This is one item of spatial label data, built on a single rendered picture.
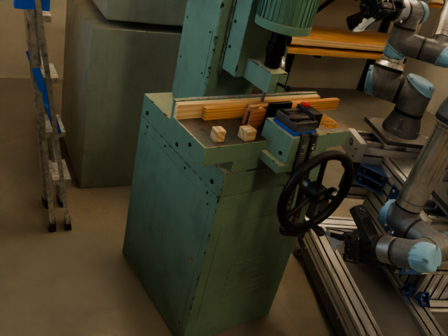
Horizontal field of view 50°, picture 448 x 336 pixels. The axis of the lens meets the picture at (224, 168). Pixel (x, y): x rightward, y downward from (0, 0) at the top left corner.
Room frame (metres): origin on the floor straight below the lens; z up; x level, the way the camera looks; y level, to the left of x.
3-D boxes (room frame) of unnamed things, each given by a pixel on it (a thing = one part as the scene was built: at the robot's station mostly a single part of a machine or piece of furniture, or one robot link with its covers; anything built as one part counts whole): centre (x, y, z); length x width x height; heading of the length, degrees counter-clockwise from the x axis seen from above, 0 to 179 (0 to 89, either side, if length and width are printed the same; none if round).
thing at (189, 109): (1.53, -0.05, 0.92); 0.60 x 0.02 x 0.05; 130
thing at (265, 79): (1.53, -0.06, 1.03); 0.14 x 0.07 x 0.09; 40
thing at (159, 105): (1.61, 0.01, 0.76); 0.57 x 0.45 x 0.09; 40
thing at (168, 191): (1.61, 0.01, 0.36); 0.58 x 0.45 x 0.71; 40
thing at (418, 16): (1.70, -0.47, 1.31); 0.11 x 0.08 x 0.09; 130
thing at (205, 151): (1.43, -0.13, 0.87); 0.61 x 0.30 x 0.06; 130
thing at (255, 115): (1.46, -0.14, 0.93); 0.25 x 0.01 x 0.07; 130
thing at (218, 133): (1.26, 0.04, 0.92); 0.03 x 0.03 x 0.04; 35
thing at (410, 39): (1.69, -0.49, 1.21); 0.11 x 0.08 x 0.11; 73
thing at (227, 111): (1.57, -0.13, 0.92); 0.60 x 0.02 x 0.04; 130
